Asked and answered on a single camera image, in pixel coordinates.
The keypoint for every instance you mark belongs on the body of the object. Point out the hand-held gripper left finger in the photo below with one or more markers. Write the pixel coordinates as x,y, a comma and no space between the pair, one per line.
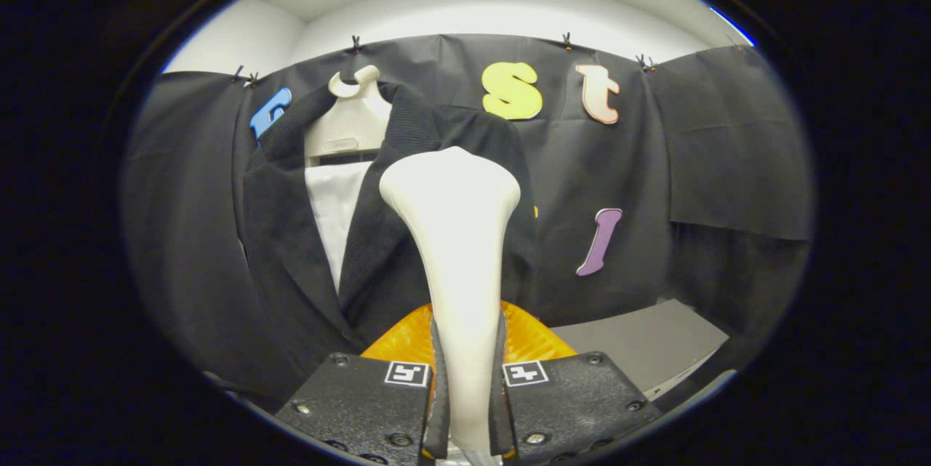
436,430

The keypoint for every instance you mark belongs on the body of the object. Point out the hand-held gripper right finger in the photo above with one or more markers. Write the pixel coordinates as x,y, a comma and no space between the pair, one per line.
499,430

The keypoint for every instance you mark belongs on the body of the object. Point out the white clothes hanger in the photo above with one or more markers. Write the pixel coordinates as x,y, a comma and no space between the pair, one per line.
349,124

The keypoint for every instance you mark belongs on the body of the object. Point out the white garment steamer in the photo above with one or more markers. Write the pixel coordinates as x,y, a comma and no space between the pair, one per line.
458,248

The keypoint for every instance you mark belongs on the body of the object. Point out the black suit jacket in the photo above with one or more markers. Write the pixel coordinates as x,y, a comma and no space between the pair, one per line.
291,255

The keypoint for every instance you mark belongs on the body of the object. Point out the grey cabinet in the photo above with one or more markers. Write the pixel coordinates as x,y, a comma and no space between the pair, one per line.
640,342

